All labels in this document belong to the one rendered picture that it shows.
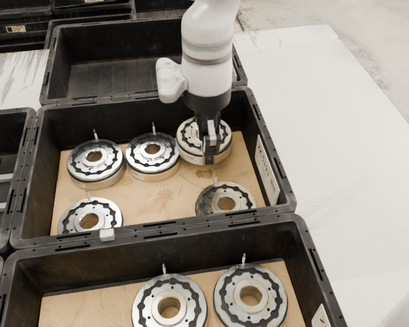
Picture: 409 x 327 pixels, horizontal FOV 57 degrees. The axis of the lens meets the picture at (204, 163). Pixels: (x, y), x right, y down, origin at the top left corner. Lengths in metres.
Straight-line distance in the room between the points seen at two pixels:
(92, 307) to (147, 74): 0.57
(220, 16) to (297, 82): 0.69
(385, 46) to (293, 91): 1.86
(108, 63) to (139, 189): 0.43
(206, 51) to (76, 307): 0.40
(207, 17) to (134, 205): 0.34
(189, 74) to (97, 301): 0.35
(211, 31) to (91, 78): 0.52
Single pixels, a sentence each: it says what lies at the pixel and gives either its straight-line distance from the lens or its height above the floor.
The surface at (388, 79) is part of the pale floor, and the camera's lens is 2.62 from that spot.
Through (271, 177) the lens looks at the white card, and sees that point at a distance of 0.62.
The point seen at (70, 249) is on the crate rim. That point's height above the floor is 0.93.
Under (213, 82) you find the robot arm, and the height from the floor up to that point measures 1.05.
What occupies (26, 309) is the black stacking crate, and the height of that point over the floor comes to 0.87.
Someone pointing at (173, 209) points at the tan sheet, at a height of 0.83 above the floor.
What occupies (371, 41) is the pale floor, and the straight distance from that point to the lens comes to 2.98.
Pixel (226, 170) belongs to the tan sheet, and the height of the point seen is 0.83.
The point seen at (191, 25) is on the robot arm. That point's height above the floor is 1.13.
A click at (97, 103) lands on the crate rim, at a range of 0.73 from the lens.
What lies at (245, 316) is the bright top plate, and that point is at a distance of 0.54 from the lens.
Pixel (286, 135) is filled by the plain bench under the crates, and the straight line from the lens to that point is 0.99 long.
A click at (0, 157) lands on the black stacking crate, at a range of 0.84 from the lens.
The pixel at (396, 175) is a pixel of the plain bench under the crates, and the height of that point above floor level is 0.70.
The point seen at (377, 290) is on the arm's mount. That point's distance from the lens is 0.79.
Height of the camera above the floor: 1.37
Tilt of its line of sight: 48 degrees down
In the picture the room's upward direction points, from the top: straight up
